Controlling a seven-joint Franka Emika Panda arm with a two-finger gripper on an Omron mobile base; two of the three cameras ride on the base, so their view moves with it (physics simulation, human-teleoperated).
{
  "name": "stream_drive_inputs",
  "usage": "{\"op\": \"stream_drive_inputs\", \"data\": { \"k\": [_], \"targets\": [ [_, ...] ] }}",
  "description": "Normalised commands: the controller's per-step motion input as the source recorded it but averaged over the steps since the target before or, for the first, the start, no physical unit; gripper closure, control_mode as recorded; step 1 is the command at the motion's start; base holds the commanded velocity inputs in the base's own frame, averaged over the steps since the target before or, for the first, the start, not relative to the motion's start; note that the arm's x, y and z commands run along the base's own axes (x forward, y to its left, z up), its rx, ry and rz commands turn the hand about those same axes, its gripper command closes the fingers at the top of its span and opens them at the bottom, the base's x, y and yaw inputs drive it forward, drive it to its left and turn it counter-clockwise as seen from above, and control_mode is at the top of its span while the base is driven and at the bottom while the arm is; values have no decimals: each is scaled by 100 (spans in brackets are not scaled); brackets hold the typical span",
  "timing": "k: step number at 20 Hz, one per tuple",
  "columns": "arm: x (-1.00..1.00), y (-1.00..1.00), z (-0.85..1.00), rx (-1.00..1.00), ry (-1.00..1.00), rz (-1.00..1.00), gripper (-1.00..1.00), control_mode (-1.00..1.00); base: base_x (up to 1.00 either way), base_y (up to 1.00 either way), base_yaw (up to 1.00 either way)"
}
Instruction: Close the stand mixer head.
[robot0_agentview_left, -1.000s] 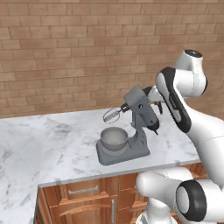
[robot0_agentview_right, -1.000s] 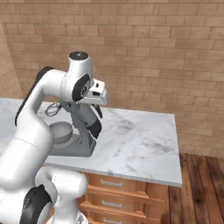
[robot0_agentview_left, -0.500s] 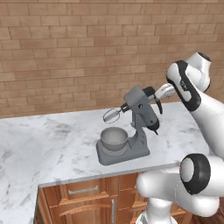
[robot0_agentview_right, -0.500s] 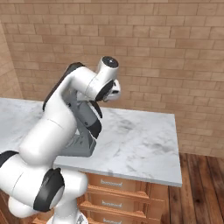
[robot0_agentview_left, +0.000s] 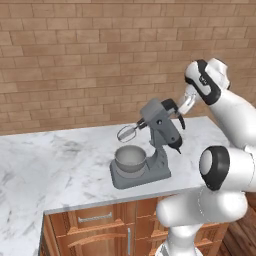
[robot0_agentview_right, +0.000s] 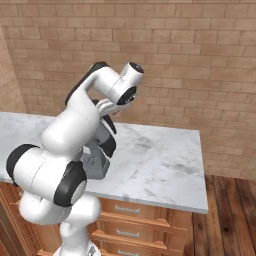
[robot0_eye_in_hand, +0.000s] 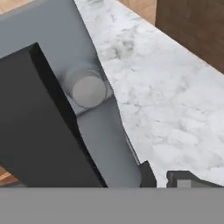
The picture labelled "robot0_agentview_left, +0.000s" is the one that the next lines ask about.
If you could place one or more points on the grey mixing bowl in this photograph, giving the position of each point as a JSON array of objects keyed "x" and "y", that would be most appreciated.
[{"x": 130, "y": 159}]

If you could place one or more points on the grey stand mixer head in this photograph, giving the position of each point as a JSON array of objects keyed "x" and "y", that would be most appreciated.
[{"x": 159, "y": 120}]

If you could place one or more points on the wooden drawer front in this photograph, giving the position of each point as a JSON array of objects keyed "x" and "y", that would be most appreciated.
[{"x": 96, "y": 216}]

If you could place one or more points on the grey stand mixer base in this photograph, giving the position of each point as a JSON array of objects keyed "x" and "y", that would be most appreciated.
[{"x": 156, "y": 168}]

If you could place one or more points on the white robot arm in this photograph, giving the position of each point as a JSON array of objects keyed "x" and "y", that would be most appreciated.
[{"x": 230, "y": 113}]

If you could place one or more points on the wooden cupboard door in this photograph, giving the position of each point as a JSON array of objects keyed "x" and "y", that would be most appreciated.
[
  {"x": 100, "y": 245},
  {"x": 146, "y": 230}
]

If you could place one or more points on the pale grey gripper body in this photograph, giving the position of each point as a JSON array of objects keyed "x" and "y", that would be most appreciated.
[{"x": 187, "y": 104}]

